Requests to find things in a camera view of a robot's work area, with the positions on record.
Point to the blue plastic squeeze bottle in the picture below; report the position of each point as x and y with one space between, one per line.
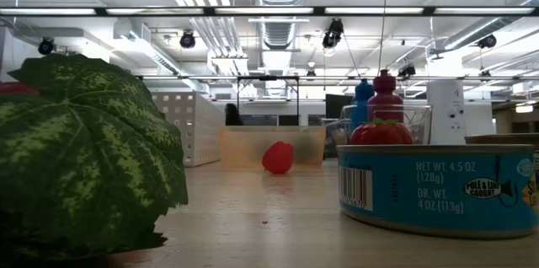
362 108

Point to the red strawberry fruit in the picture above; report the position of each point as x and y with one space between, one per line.
379 135

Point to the black ceiling spotlight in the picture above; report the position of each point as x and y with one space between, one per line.
332 34
45 46
187 39
406 70
487 41
311 74

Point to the black monitor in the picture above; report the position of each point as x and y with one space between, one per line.
337 105

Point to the blue labelled tuna can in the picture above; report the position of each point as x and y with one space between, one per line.
421 192

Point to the white perforated bin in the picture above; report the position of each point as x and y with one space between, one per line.
198 133

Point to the can with white red label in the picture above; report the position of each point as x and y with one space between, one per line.
505 139

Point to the orange translucent plastic bin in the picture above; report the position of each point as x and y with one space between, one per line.
244 146

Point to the purple grape bunch with leaf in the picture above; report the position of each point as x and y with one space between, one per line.
84 154

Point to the black metal frame stand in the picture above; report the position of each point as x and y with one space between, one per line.
267 78

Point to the magenta plastic squeeze bottle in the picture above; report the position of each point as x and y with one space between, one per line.
385 99

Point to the small red strawberry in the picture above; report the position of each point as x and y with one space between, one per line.
278 158

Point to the clear plastic bin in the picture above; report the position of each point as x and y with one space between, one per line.
419 124

